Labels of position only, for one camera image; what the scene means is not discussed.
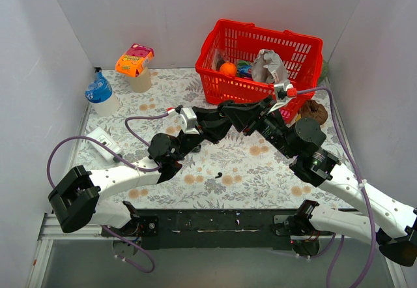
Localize red plastic shopping basket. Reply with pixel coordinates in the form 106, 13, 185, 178
195, 20, 323, 122

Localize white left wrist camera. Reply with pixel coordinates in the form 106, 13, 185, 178
167, 106, 199, 135

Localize clear dark snack packet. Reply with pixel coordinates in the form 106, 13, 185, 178
212, 48, 228, 71

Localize floral patterned table mat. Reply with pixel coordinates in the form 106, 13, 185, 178
83, 68, 347, 209

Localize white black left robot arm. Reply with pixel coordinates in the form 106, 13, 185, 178
48, 106, 232, 236

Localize orange pink snack pack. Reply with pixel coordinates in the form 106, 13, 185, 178
115, 44, 154, 78

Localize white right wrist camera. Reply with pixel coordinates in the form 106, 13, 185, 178
269, 79, 296, 113

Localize orange fruit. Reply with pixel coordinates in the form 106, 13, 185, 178
219, 62, 237, 76

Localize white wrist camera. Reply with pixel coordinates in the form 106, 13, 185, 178
269, 79, 296, 113
167, 106, 199, 135

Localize long black earbud charging case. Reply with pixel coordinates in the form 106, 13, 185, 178
192, 144, 201, 153

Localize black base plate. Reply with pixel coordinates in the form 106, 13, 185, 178
102, 209, 320, 256

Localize white bottle blue cap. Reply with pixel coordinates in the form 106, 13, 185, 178
85, 71, 120, 117

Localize beige paper cup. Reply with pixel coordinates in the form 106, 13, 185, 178
128, 67, 152, 93

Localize blue green snack packet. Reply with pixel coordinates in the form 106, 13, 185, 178
236, 59, 253, 79

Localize white tube black cap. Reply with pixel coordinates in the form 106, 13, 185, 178
87, 127, 124, 164

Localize crumpled grey white bag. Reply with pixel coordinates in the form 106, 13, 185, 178
252, 49, 289, 84

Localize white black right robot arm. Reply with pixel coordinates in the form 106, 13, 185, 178
218, 97, 416, 267

